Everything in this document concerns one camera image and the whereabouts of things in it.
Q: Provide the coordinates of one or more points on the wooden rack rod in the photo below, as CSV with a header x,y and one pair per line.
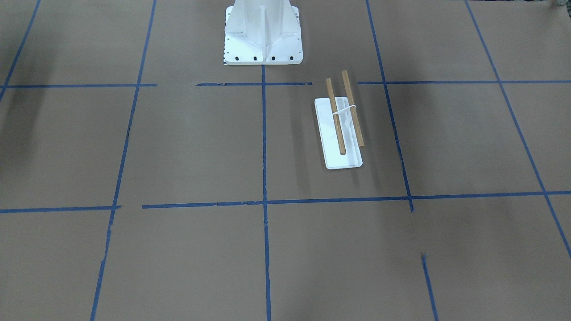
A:
x,y
352,108
335,117

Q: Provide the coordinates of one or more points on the white towel rack base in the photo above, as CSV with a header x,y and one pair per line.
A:
x,y
333,158

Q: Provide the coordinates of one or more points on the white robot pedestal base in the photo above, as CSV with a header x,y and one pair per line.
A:
x,y
262,32

